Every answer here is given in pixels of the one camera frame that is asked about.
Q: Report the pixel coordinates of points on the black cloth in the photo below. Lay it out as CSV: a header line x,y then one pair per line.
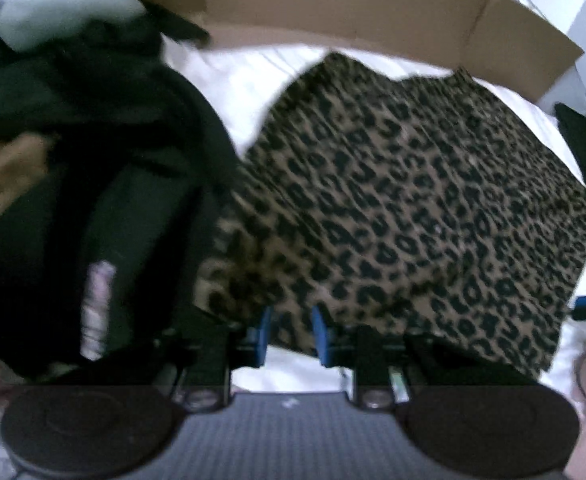
x,y
580,145

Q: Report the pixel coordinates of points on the white printed bed sheet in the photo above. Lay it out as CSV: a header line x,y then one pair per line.
x,y
233,90

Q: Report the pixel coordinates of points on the black clothing pile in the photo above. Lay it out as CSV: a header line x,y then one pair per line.
x,y
98,160

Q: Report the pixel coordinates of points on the leopard print garment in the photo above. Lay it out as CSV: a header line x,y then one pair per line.
x,y
398,185

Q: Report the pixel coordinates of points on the brown cardboard box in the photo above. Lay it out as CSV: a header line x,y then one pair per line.
x,y
323,0

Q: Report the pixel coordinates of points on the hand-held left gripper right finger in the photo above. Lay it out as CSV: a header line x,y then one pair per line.
x,y
323,335

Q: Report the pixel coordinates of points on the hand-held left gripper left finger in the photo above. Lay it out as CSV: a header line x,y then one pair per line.
x,y
262,335

